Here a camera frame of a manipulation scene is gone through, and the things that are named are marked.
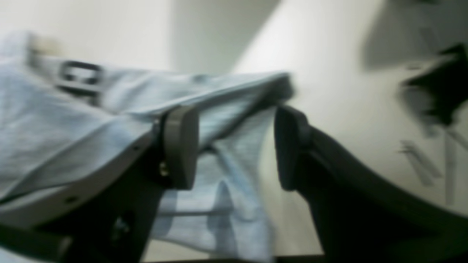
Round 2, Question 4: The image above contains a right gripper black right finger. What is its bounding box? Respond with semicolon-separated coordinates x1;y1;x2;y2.
274;106;468;263

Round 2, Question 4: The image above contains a grey T-shirt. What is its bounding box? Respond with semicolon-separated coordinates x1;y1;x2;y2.
1;31;293;263

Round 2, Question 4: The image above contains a right gripper grey padded left finger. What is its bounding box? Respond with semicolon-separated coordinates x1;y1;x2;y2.
159;106;199;190

